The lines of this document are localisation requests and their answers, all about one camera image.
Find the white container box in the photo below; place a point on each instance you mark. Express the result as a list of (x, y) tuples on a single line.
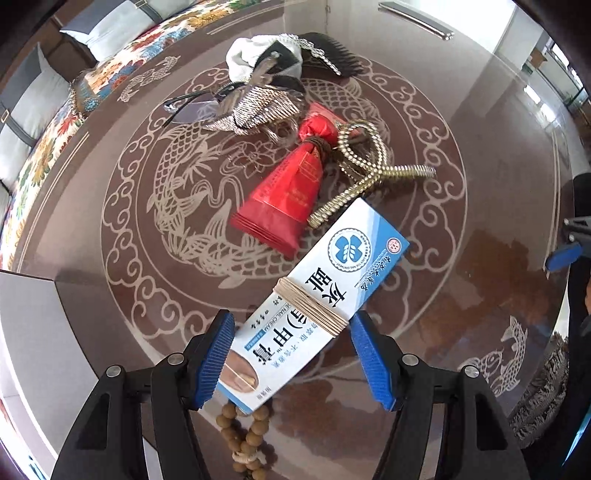
[(46, 346)]

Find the floral sofa with cushions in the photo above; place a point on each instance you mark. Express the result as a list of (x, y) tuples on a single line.
[(152, 37)]

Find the black hair clip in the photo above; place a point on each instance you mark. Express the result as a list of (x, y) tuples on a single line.
[(281, 64)]

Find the white blue ointment box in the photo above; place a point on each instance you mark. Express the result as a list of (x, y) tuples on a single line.
[(351, 249)]

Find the floral bolster pillow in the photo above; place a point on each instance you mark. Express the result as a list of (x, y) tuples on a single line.
[(99, 87)]

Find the dark frame eyeglasses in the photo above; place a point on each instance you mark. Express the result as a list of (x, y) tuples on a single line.
[(194, 108)]

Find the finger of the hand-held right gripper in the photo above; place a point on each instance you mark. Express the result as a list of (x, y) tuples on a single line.
[(563, 257)]

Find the black rhinestone hair comb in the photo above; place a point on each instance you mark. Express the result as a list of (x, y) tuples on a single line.
[(332, 48)]

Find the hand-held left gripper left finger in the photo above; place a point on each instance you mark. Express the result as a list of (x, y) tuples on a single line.
[(214, 360)]

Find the white ribbed cloth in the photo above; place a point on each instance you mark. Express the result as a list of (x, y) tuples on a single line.
[(242, 57)]

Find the tan rubber band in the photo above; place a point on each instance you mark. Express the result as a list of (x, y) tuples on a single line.
[(309, 304)]

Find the silver rhinestone bow hair clip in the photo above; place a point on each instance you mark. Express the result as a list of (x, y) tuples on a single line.
[(258, 110)]

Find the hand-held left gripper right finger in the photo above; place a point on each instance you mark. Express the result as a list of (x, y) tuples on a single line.
[(371, 360)]

